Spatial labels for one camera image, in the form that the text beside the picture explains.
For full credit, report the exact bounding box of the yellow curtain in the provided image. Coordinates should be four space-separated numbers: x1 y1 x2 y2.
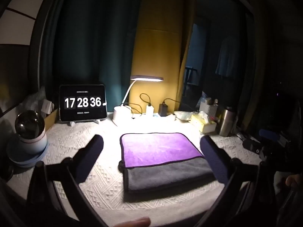
131 0 197 114

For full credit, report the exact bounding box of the person's left hand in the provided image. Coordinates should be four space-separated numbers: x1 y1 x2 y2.
111 217 151 227

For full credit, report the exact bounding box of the black charger cable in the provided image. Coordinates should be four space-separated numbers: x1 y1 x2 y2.
139 93 152 107

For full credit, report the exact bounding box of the crumpled white plastic bag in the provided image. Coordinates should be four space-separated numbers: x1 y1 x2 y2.
174 111 197 122

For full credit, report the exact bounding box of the stainless steel bottle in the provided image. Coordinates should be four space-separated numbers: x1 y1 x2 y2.
218 106 237 137

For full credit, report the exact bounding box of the person's right hand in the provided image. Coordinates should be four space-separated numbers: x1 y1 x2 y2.
285 174 303 190

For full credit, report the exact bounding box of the white power strip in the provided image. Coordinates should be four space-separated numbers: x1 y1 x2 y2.
133 113 175 120

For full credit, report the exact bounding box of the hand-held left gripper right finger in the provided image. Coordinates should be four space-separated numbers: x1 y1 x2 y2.
196 135 276 227

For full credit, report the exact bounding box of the black lamp cable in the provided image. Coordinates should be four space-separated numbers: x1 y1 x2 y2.
123 103 143 120

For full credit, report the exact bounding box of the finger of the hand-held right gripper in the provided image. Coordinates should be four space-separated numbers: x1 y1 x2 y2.
259 129 282 141
243 139 268 158

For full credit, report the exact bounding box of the white storage basket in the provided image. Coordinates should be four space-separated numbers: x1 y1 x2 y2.
199 97 219 119

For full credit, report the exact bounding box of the hanging light garment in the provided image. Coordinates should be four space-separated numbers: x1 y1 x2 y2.
215 36 240 77

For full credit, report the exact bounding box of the white desk lamp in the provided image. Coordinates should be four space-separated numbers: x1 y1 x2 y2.
114 76 164 126

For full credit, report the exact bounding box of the purple and grey towel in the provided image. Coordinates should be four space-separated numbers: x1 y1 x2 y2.
119 132 215 194

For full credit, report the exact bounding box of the white textured tablecloth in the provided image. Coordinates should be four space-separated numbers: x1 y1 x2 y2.
7 113 261 227

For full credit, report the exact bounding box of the clear plastic bag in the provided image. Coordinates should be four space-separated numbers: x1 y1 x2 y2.
23 86 48 117

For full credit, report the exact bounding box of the light blue round dish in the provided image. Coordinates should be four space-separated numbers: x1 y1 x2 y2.
7 139 48 168

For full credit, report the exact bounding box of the cardboard box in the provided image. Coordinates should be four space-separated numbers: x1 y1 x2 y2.
44 108 59 131

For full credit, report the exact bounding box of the white device with dark globe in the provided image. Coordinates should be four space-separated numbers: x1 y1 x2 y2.
15 111 48 156

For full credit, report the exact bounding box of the dark chair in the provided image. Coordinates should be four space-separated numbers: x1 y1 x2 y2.
183 67 200 86

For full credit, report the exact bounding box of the black tablet with clock display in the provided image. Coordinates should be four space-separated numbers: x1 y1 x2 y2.
59 84 107 121

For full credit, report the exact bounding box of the yellow tissue box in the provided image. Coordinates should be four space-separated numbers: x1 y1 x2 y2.
191 113 217 133

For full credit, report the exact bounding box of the white tablet stand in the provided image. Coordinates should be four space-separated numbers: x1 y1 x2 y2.
68 119 101 126

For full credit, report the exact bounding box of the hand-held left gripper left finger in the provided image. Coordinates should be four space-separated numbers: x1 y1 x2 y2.
26 134 107 227

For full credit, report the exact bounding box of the dark green curtain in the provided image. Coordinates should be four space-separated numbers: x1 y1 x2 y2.
40 0 147 114

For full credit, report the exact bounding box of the small white box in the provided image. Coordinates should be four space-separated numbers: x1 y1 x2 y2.
43 100 54 114

